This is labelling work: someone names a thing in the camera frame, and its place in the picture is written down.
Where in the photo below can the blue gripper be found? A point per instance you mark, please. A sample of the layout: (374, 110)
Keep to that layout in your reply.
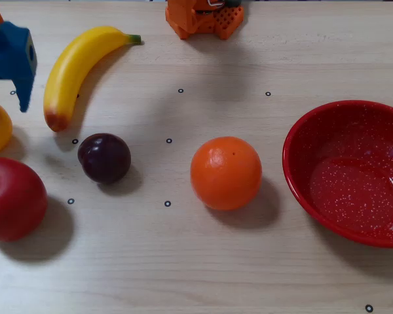
(11, 57)

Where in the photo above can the orange robot base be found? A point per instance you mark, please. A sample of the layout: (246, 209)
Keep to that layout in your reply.
(183, 19)

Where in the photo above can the red speckled bowl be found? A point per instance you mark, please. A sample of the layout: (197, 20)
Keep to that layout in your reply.
(347, 196)

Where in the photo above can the yellow toy banana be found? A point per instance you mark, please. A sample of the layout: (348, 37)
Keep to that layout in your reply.
(68, 72)

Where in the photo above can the dark purple toy plum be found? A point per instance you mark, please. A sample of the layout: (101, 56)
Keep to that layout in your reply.
(104, 158)

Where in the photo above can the red toy apple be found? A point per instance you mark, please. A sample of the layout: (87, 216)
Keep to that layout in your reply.
(13, 199)

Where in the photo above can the orange toy orange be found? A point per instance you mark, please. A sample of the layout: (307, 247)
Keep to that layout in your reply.
(226, 173)

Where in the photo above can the dark grey table clamp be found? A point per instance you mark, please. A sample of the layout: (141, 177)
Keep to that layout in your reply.
(233, 2)

